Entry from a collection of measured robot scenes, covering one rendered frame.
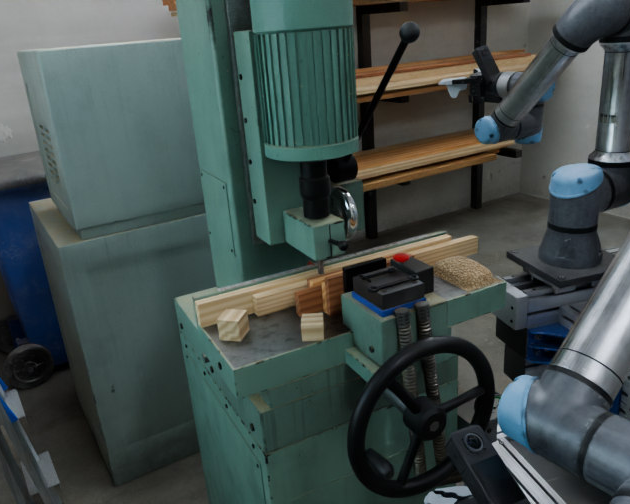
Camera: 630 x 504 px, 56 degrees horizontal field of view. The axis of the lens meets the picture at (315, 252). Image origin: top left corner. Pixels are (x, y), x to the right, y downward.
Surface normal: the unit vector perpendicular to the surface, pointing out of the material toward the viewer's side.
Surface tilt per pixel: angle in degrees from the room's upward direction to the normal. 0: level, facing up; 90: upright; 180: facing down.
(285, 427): 90
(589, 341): 38
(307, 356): 90
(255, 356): 0
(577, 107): 90
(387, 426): 90
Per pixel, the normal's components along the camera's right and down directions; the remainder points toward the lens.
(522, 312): 0.28, 0.32
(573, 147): -0.85, 0.24
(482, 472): 0.18, -0.70
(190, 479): -0.07, -0.93
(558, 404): -0.40, -0.61
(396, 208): 0.52, 0.27
